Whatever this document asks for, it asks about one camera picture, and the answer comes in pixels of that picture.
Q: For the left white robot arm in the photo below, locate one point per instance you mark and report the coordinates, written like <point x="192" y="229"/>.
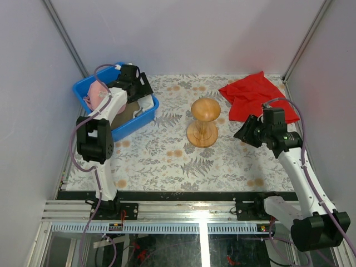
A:
<point x="95" y="138"/>

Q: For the pink cap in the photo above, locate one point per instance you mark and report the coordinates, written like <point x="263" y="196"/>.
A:
<point x="96" y="96"/>

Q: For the khaki cap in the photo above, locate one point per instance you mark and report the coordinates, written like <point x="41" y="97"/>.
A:
<point x="125" y="116"/>

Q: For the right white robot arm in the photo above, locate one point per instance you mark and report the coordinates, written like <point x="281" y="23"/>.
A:
<point x="317" y="224"/>

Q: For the red cloth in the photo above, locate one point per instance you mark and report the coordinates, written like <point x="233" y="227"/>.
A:
<point x="247" y="95"/>

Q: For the wooden hat stand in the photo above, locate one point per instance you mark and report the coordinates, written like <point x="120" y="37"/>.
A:
<point x="202" y="132"/>

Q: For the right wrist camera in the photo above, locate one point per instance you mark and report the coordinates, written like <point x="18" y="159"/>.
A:
<point x="274" y="117"/>

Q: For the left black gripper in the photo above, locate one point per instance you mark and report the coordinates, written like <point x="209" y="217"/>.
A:
<point x="143" y="89"/>

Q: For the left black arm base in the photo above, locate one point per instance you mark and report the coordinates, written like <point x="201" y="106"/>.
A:
<point x="114" y="210"/>

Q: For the white cap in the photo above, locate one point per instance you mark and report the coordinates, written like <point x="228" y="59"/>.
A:
<point x="145" y="103"/>

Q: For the aluminium rail frame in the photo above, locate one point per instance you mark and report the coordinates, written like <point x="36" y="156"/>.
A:
<point x="170" y="229"/>

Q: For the blue plastic bin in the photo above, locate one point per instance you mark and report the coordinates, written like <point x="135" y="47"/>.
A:
<point x="81" y="88"/>

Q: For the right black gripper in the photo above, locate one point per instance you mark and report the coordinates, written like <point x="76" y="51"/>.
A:
<point x="245" y="133"/>

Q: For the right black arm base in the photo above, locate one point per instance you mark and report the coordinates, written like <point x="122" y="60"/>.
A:
<point x="253" y="210"/>

